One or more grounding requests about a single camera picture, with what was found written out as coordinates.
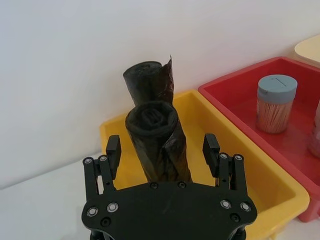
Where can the clear jar with pink contents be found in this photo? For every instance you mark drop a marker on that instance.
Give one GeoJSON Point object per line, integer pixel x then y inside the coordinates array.
{"type": "Point", "coordinates": [315, 140]}

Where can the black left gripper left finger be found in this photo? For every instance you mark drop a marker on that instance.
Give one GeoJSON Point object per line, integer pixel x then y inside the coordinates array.
{"type": "Point", "coordinates": [112, 160]}

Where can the yellow plastic bin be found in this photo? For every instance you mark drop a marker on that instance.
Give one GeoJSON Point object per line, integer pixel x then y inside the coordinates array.
{"type": "Point", "coordinates": [225, 155]}

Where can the cream plastic bin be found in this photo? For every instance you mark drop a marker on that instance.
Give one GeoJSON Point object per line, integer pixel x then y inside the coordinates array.
{"type": "Point", "coordinates": [310, 50]}

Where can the black bag roll, open core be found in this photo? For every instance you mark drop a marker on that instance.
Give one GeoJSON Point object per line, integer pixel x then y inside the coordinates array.
{"type": "Point", "coordinates": [155, 142]}

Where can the red plastic bin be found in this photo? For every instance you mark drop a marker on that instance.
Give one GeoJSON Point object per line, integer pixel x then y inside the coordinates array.
{"type": "Point", "coordinates": [295, 160]}

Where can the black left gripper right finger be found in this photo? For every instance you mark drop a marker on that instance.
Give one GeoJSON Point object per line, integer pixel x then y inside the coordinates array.
{"type": "Point", "coordinates": [212, 157]}

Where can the black bag roll, loose flap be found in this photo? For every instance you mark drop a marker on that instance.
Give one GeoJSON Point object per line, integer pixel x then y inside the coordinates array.
{"type": "Point", "coordinates": [147, 85]}

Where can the toothpick jar with grey lid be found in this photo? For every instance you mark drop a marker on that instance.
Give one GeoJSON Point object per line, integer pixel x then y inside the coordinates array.
{"type": "Point", "coordinates": [275, 107]}

